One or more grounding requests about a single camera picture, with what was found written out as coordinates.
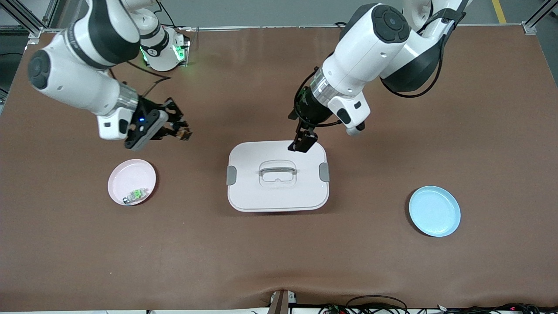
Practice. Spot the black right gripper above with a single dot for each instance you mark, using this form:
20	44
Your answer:
147	107

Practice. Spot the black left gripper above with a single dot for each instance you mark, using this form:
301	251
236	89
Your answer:
313	112

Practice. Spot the black and orange switch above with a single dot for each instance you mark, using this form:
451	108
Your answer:
186	135

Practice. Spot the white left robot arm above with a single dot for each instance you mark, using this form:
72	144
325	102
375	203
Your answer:
370	48

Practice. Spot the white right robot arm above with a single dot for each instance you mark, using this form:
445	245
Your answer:
74	83

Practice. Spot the grey box latch clip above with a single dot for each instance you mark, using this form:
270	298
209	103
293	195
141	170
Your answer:
231	175
324	172

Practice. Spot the white lidded storage box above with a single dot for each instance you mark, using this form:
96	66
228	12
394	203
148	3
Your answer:
279	194

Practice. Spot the pink round plate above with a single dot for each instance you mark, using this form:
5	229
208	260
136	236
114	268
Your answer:
130	176

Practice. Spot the brown table mat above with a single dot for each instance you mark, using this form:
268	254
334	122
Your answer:
279	253

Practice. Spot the light blue round plate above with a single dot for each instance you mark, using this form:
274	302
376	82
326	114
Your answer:
436	213

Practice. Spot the clear and green switch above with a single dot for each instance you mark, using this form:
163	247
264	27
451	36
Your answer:
136	195

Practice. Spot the aluminium frame post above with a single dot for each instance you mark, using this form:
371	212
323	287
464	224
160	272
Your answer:
35	31
529	28

